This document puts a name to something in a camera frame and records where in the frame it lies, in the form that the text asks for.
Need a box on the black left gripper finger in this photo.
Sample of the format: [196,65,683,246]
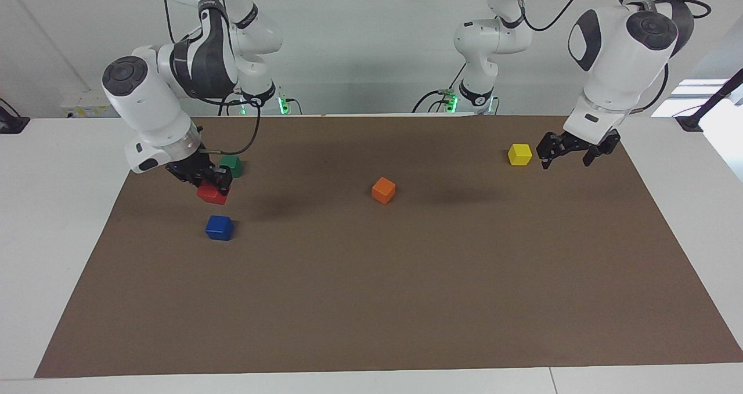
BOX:
[582,129,621,168]
[535,132,567,170]

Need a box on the red wooden block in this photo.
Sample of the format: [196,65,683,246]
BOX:
[196,182,230,205]

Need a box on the yellow wooden block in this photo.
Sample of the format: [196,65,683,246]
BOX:
[507,143,533,167]

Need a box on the blue wooden block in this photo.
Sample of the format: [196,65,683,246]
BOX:
[205,215,235,241]

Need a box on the orange wooden block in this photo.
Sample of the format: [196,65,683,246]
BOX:
[371,176,396,205]

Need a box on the black angled stand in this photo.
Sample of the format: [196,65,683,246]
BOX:
[675,68,743,132]

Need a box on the brown table mat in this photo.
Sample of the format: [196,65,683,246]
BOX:
[34,114,743,378]

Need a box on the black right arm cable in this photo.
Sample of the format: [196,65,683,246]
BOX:
[164,0,261,156]

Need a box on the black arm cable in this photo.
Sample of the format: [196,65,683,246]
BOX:
[518,0,712,32]
[164,0,261,156]

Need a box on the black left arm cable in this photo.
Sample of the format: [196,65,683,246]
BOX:
[518,0,712,32]

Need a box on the white wall socket box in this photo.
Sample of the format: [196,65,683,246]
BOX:
[60,91,114,119]

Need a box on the black table clamp mount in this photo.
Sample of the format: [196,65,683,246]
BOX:
[0,98,31,135]

